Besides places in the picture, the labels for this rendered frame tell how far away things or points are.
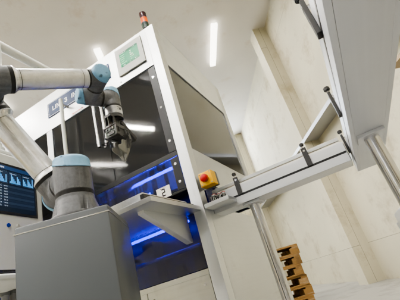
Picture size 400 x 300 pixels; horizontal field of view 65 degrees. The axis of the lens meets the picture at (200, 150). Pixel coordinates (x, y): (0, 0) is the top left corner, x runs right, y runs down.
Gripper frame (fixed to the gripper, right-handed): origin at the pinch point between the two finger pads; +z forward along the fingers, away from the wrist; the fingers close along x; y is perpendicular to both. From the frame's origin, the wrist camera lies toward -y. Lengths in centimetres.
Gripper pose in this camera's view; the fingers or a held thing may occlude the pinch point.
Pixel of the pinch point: (125, 158)
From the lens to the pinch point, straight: 137.0
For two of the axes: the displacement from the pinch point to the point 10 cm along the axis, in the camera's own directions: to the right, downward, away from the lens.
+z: 2.6, 8.8, -4.1
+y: -4.7, -2.5, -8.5
